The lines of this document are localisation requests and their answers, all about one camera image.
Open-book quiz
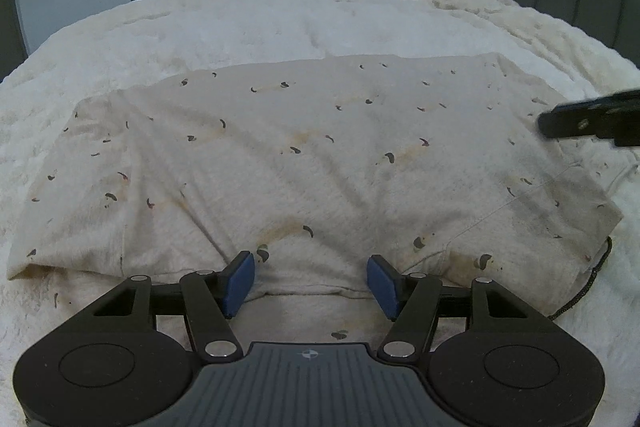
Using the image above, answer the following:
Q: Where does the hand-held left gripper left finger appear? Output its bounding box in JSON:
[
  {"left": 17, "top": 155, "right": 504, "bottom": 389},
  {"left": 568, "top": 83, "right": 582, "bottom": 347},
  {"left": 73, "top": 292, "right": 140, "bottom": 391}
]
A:
[{"left": 92, "top": 250, "right": 257, "bottom": 364}]

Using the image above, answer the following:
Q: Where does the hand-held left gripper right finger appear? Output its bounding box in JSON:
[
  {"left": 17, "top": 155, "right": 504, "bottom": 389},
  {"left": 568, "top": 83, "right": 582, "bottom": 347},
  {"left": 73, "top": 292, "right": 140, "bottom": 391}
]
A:
[{"left": 366, "top": 254, "right": 534, "bottom": 364}]

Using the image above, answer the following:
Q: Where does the cream short-pile plush blanket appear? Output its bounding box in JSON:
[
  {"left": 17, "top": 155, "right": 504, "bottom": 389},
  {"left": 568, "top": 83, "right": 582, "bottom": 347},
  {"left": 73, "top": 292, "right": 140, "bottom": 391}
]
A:
[{"left": 0, "top": 0, "right": 640, "bottom": 427}]

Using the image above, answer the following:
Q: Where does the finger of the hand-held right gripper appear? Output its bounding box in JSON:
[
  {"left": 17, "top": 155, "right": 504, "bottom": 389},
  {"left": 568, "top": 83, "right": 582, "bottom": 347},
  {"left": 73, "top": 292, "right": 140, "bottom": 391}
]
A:
[{"left": 537, "top": 88, "right": 640, "bottom": 148}]

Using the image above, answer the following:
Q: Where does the cream printed fleece jacket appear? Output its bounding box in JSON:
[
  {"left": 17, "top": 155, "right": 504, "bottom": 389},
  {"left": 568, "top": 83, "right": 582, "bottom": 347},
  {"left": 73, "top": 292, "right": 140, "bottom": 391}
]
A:
[{"left": 7, "top": 52, "right": 624, "bottom": 344}]

